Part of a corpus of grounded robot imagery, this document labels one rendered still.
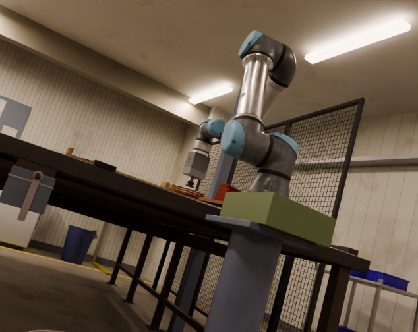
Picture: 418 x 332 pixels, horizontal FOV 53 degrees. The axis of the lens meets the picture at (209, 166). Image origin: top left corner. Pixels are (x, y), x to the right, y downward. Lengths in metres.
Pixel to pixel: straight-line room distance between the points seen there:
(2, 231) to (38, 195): 5.08
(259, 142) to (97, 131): 6.25
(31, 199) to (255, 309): 0.77
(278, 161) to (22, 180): 0.81
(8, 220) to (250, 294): 5.39
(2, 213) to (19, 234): 0.37
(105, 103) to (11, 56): 1.61
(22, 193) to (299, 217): 0.85
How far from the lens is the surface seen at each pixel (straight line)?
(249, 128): 1.38
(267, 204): 1.24
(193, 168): 1.84
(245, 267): 1.33
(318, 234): 1.36
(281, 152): 1.41
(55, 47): 6.80
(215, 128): 1.77
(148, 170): 7.74
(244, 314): 1.35
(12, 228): 6.49
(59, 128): 7.38
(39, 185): 1.43
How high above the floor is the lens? 0.75
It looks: 11 degrees up
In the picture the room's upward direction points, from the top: 17 degrees clockwise
